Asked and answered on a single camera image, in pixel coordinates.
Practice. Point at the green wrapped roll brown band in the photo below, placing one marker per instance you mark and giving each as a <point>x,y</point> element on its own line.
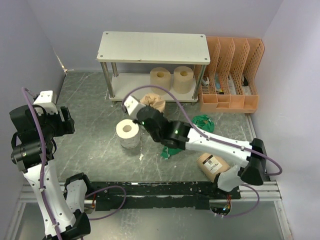
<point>169,152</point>

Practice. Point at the grey white tape dispenser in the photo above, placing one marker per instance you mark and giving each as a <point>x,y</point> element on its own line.
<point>205,81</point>

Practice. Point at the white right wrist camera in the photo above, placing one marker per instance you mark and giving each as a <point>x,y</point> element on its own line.
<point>132,106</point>

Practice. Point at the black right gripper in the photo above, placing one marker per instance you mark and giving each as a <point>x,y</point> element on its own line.
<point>136,120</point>

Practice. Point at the white two-tier shelf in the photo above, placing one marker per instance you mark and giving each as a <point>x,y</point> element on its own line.
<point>150,48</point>

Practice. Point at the green paper roll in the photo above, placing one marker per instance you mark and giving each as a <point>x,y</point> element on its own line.
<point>204,122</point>

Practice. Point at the brown roll with cartoon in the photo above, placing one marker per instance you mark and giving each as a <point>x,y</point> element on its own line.
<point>155,101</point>

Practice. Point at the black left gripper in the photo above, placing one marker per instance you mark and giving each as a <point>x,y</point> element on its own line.
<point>65,126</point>

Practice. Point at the white upright paper roll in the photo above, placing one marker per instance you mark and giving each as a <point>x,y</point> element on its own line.
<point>128,133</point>

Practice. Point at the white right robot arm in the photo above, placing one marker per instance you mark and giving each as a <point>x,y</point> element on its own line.
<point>248,158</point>

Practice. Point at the blue item in organizer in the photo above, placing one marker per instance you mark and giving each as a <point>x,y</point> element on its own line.
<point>217,83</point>

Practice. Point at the white packets in organizer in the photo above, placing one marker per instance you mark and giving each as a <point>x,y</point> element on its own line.
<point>231,86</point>

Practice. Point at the black item in organizer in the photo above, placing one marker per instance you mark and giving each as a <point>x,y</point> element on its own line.
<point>245,82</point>

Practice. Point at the brown roll white label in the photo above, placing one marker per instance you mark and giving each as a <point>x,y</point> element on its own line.
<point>212,165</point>

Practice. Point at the orange plastic file organizer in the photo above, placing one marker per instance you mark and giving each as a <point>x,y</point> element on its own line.
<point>233,57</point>

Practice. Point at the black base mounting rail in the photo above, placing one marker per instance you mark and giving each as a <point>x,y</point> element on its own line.
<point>149,195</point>

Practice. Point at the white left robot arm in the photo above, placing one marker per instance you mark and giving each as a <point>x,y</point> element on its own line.
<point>33,148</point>

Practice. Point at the tan unwrapped paper roll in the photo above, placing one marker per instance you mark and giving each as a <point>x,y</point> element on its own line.
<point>183,78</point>
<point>161,77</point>

